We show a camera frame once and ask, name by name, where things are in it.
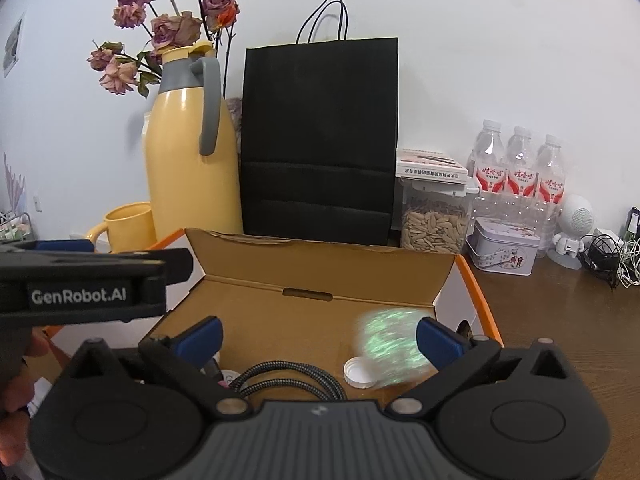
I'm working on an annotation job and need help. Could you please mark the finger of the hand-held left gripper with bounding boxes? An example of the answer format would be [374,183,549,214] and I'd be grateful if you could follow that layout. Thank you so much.
[0,239,97,256]
[0,248,194,287]

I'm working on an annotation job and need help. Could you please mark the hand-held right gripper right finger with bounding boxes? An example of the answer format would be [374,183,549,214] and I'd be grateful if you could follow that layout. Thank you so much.
[385,316,573,418]

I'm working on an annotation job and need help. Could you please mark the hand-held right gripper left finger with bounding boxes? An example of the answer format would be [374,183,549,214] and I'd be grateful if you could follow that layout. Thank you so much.
[65,316,253,420]

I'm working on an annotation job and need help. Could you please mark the orange cardboard box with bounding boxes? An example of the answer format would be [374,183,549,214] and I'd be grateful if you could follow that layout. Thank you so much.
[42,227,505,401]

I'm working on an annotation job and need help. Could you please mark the small white bottle cap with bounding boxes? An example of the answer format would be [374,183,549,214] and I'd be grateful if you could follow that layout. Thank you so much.
[344,356,377,390]

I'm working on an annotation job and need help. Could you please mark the black braided cable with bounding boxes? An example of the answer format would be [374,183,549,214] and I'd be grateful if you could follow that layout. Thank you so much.
[227,359,348,403]

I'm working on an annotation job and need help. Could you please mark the person's left hand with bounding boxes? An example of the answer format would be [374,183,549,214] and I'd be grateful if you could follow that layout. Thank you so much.
[0,331,51,467]

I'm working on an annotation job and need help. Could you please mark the yellow mug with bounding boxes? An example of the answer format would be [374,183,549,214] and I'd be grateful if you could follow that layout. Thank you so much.
[84,202,158,255]

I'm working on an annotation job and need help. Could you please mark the yellow thermos jug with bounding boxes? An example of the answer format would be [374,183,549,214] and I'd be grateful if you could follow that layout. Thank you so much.
[144,40,244,256]

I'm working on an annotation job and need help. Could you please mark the printed tin box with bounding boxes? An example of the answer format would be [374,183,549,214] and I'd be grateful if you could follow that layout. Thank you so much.
[466,217,542,276]

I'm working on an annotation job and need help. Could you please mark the clear seed container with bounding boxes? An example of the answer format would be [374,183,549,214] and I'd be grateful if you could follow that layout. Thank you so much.
[400,177,481,255]

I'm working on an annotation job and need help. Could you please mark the flat white box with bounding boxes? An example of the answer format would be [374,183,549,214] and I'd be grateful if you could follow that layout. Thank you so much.
[395,148,469,181]

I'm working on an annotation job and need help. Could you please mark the white robot toy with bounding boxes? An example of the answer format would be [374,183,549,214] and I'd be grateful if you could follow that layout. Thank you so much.
[547,194,597,271]

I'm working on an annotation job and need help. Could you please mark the clear water bottle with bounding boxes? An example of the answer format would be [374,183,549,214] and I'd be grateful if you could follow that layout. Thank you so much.
[535,134,569,206]
[467,119,507,197]
[505,126,539,199]

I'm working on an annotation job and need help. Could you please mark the black paper bag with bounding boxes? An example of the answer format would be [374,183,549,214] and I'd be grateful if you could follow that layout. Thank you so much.
[241,0,400,248]

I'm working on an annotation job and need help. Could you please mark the dried pink rose bouquet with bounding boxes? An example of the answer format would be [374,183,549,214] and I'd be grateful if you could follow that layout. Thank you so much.
[87,0,241,98]

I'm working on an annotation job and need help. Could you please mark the metal wire rack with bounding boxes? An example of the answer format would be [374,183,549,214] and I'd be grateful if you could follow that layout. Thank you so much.
[0,210,37,247]

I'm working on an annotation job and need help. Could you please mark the tangled black cable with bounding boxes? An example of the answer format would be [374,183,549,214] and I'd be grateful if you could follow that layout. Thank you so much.
[580,232,626,288]

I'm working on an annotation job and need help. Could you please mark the wall picture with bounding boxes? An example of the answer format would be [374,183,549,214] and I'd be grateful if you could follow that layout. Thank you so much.
[2,12,26,78]

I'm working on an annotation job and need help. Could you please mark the tangled white cables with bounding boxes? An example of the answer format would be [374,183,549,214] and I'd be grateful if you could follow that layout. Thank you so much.
[617,237,640,287]

